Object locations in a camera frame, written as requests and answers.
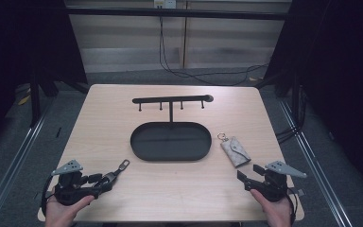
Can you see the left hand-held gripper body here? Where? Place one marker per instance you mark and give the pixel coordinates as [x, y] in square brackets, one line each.
[71, 189]

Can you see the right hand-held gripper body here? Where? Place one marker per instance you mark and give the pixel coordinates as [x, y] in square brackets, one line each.
[274, 187]

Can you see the black key with metal clasp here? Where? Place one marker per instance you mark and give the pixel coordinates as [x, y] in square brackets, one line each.
[112, 176]

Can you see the black key rack with tray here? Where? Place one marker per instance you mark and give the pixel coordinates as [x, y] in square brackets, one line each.
[170, 142]

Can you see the person's right hand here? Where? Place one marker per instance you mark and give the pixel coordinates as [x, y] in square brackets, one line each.
[277, 214]

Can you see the person's left hand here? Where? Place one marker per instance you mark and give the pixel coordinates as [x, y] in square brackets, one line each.
[60, 216]

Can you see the grey tape strip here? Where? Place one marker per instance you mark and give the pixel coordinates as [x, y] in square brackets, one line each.
[300, 191]

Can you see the black stand leg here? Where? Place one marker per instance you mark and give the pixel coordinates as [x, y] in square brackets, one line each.
[35, 101]

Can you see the yellow scrap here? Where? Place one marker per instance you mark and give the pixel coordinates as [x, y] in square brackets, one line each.
[24, 100]

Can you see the dark curtain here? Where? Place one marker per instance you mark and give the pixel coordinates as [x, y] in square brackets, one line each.
[343, 78]
[22, 47]

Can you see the black horizontal bar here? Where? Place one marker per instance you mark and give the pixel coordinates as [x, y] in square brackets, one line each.
[176, 13]

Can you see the metal floor rail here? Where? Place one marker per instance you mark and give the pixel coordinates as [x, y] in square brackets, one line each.
[318, 170]
[12, 167]

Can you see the white wall outlet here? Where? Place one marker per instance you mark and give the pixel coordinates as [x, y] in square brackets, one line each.
[165, 3]

